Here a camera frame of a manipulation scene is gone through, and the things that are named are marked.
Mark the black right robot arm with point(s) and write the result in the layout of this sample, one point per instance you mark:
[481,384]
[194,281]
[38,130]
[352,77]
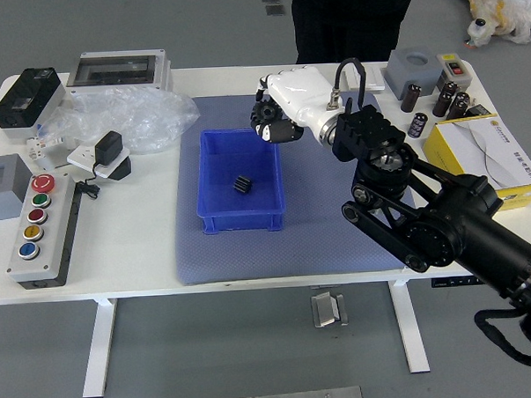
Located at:
[452,230]

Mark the blue plastic box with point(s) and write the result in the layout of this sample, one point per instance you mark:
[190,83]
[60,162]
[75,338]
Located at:
[230,209]

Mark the small black gear nut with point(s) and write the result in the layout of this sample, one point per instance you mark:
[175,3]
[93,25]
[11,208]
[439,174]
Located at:
[243,184]

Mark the yellow and white carton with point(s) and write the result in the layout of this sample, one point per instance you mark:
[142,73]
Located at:
[488,154]

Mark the white table leg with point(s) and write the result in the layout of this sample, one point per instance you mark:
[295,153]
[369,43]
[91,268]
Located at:
[100,347]
[410,329]

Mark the black table height controller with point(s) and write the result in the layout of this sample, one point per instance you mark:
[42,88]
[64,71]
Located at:
[454,282]

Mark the grey enclosure with window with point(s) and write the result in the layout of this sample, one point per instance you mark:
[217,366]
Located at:
[3,193]

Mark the grey five-button control box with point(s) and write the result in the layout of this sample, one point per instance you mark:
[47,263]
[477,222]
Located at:
[37,231]

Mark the dark blue cylindrical capacitor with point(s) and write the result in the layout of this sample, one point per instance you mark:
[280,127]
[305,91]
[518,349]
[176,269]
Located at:
[418,125]

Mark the white wall switch plate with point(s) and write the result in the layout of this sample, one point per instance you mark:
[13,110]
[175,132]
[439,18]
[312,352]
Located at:
[375,76]

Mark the black-lidded white enclosure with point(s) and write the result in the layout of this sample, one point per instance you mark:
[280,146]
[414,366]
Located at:
[27,101]

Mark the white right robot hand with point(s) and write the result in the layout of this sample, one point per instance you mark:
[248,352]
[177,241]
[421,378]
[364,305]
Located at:
[300,94]

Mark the grey two-button switch box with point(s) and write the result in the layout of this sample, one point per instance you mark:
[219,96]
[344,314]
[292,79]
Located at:
[454,69]

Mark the small black rectangular part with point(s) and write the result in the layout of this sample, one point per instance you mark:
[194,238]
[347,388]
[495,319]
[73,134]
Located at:
[479,110]

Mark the blue-grey padded mat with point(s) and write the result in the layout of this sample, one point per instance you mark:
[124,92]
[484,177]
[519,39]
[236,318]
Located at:
[320,240]

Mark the black power adapter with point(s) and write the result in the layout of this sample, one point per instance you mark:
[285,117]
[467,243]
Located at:
[109,146]

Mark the white power socket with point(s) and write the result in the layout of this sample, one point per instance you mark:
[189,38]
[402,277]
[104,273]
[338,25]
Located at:
[80,157]

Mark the big black gear nut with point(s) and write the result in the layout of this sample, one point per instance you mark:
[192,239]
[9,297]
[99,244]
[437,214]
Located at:
[263,112]

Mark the person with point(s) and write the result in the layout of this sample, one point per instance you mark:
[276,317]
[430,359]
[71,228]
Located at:
[350,23]

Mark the grey block with round recess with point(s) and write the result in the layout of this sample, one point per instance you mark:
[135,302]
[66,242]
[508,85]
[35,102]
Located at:
[412,71]

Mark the white plush toy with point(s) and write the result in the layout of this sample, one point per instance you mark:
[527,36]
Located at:
[482,32]

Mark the clear plastic bag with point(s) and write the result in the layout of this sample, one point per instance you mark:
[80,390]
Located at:
[147,113]

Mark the metal floor bracket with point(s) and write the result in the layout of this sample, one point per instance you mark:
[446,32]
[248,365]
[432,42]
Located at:
[327,310]

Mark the brown cylindrical capacitor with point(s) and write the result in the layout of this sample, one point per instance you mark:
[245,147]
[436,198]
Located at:
[442,103]
[450,86]
[410,96]
[460,105]

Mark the plastic bag of plush toys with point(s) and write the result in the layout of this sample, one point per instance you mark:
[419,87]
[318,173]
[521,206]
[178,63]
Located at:
[512,3]

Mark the grey distribution box clear cover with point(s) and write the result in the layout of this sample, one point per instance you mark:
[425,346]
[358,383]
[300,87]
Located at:
[119,72]

